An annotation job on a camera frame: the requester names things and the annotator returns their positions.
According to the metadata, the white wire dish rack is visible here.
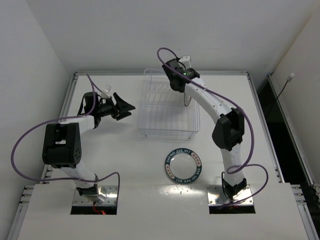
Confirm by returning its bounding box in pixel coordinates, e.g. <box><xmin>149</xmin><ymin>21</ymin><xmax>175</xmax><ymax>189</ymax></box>
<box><xmin>137</xmin><ymin>68</ymin><xmax>200</xmax><ymax>140</ymax></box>

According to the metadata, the plate with dark green rim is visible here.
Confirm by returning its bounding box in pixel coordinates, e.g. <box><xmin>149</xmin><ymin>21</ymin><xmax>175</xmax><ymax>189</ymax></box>
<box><xmin>164</xmin><ymin>147</ymin><xmax>203</xmax><ymax>185</ymax></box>

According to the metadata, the white plate green clover design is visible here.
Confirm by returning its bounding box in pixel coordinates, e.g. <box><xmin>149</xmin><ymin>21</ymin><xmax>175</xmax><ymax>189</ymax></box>
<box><xmin>183</xmin><ymin>93</ymin><xmax>192</xmax><ymax>107</ymax></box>

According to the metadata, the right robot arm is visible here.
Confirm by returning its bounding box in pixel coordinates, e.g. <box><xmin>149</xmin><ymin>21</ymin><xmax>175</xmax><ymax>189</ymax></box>
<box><xmin>162</xmin><ymin>59</ymin><xmax>247</xmax><ymax>200</ymax></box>

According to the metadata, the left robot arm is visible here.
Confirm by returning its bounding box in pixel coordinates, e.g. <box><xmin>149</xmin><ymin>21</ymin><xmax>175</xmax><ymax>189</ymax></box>
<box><xmin>42</xmin><ymin>92</ymin><xmax>135</xmax><ymax>204</ymax></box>

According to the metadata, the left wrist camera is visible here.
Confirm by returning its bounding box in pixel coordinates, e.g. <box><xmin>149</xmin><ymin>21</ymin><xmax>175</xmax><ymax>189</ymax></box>
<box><xmin>100</xmin><ymin>84</ymin><xmax>112</xmax><ymax>99</ymax></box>

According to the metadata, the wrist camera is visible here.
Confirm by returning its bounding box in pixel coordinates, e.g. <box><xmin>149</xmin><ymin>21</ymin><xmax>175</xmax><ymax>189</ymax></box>
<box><xmin>179</xmin><ymin>55</ymin><xmax>192</xmax><ymax>69</ymax></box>
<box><xmin>100</xmin><ymin>84</ymin><xmax>112</xmax><ymax>99</ymax></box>

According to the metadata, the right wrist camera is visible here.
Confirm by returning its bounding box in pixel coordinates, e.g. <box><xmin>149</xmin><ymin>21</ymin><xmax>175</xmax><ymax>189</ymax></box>
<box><xmin>179</xmin><ymin>55</ymin><xmax>192</xmax><ymax>69</ymax></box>

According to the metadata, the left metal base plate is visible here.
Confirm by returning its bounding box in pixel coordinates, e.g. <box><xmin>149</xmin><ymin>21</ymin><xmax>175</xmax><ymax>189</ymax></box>
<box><xmin>72</xmin><ymin>185</ymin><xmax>119</xmax><ymax>207</ymax></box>

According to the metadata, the metal base plate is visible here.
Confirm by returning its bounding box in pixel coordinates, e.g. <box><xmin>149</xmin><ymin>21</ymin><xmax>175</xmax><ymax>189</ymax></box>
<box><xmin>206</xmin><ymin>184</ymin><xmax>255</xmax><ymax>206</ymax></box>
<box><xmin>72</xmin><ymin>185</ymin><xmax>119</xmax><ymax>207</ymax></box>

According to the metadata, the black thin base cable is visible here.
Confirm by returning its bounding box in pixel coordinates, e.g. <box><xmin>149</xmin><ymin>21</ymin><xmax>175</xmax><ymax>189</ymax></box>
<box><xmin>221</xmin><ymin>171</ymin><xmax>232</xmax><ymax>201</ymax></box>

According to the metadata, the black cable with white plug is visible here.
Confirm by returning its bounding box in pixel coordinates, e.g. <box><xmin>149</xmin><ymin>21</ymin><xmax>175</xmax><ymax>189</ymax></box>
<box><xmin>259</xmin><ymin>72</ymin><xmax>295</xmax><ymax>120</ymax></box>

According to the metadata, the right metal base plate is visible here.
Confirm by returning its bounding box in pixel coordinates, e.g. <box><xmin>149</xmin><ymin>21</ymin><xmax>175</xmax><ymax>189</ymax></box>
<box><xmin>206</xmin><ymin>184</ymin><xmax>255</xmax><ymax>206</ymax></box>

